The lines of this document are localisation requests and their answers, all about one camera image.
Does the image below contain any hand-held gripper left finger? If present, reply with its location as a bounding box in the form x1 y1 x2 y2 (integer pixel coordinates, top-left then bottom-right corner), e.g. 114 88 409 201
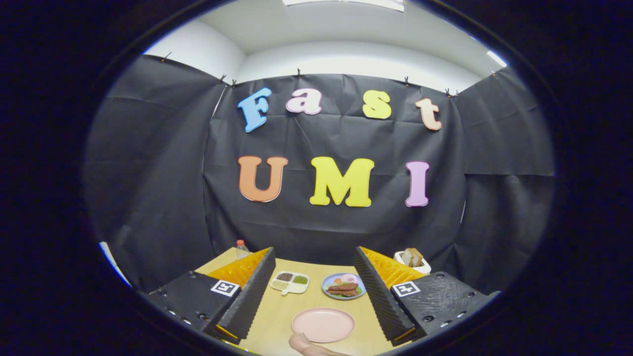
147 246 276 345

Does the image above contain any white divided tray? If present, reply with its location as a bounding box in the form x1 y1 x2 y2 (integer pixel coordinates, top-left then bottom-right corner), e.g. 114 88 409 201
270 271 311 296

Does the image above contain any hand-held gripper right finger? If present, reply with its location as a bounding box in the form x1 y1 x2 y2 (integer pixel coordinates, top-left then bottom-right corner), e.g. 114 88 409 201
353 246 495 348

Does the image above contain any large ceiling light panel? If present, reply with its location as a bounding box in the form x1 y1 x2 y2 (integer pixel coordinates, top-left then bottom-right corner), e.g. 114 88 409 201
282 0 405 12

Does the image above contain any pink plate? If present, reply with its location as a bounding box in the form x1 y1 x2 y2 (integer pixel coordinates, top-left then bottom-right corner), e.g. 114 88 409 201
291 308 356 344

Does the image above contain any blue plate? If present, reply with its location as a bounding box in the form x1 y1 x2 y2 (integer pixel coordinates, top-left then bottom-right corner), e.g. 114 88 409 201
321 273 367 301

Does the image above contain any white toaster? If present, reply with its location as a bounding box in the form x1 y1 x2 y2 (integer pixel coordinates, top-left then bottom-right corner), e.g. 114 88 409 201
394 251 432 275

